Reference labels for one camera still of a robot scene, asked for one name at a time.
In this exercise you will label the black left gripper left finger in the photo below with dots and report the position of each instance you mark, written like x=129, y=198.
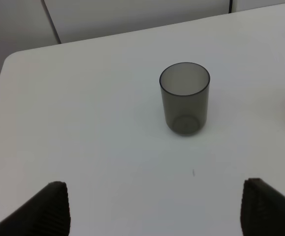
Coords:
x=47, y=213

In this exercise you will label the grey translucent cup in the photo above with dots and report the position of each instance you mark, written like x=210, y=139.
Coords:
x=185, y=91

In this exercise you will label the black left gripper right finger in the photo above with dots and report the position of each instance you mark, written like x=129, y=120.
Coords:
x=262, y=209

